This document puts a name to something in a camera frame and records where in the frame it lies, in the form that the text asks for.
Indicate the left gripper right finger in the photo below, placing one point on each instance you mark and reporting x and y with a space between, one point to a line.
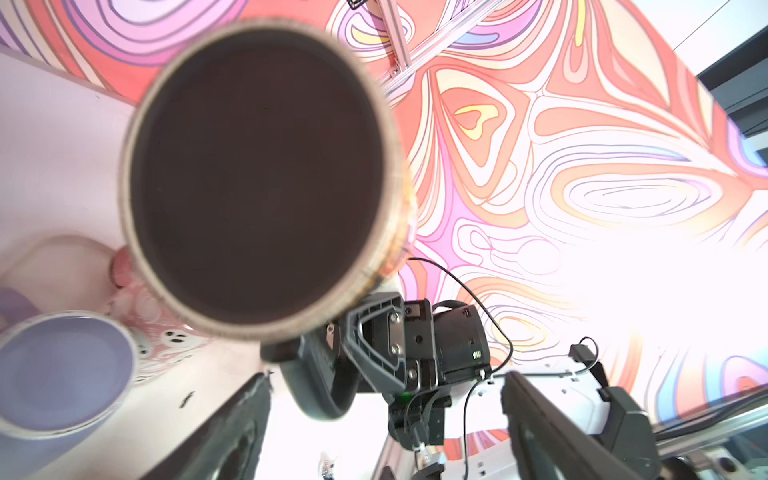
546 444

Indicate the purple mug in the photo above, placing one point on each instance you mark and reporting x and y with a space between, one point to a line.
62 375

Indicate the pink patterned mug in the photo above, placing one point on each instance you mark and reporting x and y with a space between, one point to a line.
163 341

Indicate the beige plastic tray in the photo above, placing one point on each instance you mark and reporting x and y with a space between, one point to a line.
47 274

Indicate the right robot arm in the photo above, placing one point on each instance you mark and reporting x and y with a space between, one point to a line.
418 421

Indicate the black mug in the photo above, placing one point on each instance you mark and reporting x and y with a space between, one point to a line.
264 192

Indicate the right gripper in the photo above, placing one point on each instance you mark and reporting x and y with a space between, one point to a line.
401 346

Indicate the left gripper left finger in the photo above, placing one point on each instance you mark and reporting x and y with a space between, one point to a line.
227 445

